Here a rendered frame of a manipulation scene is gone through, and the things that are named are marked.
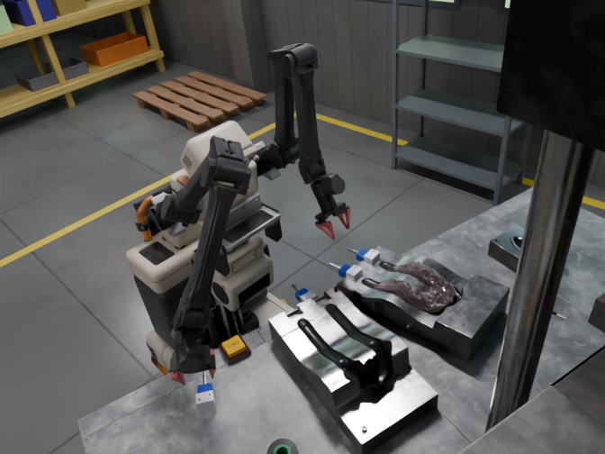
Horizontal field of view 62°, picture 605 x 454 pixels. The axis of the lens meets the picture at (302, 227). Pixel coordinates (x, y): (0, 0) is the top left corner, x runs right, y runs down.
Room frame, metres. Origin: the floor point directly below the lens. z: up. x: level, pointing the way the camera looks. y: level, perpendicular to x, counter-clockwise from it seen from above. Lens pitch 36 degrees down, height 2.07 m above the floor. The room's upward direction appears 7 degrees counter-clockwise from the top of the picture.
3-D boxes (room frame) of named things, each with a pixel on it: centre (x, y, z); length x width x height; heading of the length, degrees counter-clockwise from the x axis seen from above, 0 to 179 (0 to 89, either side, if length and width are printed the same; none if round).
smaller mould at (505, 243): (1.37, -0.79, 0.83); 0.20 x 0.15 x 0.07; 27
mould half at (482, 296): (1.22, -0.36, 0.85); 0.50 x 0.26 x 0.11; 44
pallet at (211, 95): (5.34, 0.96, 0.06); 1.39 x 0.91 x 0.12; 41
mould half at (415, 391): (0.99, -0.08, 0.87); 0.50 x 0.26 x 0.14; 27
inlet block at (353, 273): (1.38, -0.13, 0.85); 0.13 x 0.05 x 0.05; 44
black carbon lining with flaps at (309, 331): (1.00, -0.08, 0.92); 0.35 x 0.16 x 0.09; 27
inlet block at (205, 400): (0.96, 0.35, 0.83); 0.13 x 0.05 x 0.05; 8
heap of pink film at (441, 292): (1.22, -0.35, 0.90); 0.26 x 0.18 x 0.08; 44
